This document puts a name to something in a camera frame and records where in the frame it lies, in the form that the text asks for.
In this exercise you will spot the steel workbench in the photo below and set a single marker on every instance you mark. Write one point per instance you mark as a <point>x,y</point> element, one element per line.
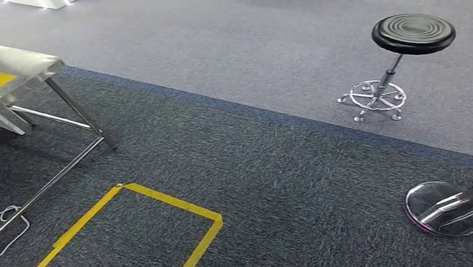
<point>2,54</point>

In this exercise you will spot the chrome barrier stanchion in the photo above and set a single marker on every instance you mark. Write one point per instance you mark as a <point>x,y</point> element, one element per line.
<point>436,201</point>

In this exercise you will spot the white lit platform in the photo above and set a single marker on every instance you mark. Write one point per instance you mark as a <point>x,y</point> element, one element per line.
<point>48,0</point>

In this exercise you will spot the yellow floor tape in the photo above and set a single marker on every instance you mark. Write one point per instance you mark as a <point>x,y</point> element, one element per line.
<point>174,201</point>

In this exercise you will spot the black round stool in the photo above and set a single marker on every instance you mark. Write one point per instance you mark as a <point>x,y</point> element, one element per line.
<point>412,34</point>

